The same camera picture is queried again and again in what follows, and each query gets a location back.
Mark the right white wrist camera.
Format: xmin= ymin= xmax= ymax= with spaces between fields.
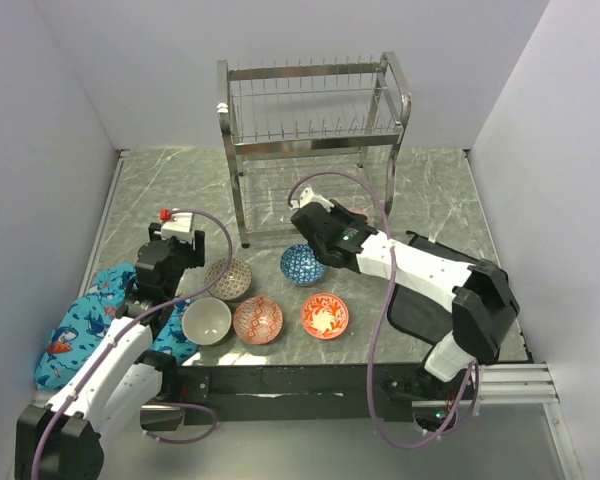
xmin=288 ymin=186 xmax=334 ymax=212

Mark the blue triangle pattern bowl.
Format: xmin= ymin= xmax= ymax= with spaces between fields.
xmin=280 ymin=244 xmax=326 ymax=286

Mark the orange floral pattern bowl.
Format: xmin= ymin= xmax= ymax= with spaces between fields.
xmin=301 ymin=293 xmax=350 ymax=340

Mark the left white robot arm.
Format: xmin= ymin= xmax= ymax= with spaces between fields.
xmin=15 ymin=212 xmax=205 ymax=479

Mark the blue shark print cloth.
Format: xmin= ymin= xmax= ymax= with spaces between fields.
xmin=34 ymin=263 xmax=199 ymax=392

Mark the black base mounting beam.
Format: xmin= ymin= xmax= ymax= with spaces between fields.
xmin=150 ymin=363 xmax=474 ymax=422

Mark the black microfibre cloth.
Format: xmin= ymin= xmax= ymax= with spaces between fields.
xmin=386 ymin=230 xmax=504 ymax=365

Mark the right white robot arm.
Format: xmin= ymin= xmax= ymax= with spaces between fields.
xmin=290 ymin=194 xmax=520 ymax=399

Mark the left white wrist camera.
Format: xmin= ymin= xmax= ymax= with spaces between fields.
xmin=159 ymin=209 xmax=194 ymax=244

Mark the plain white grey bowl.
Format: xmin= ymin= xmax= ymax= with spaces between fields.
xmin=181 ymin=297 xmax=232 ymax=346

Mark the red geometric pattern bowl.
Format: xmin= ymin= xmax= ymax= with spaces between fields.
xmin=233 ymin=296 xmax=284 ymax=345

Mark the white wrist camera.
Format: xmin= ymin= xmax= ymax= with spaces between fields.
xmin=159 ymin=209 xmax=194 ymax=244
xmin=288 ymin=186 xmax=334 ymax=212

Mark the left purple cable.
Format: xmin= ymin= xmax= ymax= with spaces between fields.
xmin=29 ymin=207 xmax=233 ymax=480

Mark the black white leaf bowl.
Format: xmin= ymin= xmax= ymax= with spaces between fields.
xmin=349 ymin=208 xmax=370 ymax=222

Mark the steel two-tier dish rack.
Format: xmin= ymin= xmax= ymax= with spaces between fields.
xmin=216 ymin=51 xmax=412 ymax=248

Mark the brown floral pattern bowl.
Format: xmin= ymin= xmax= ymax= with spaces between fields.
xmin=204 ymin=258 xmax=253 ymax=302

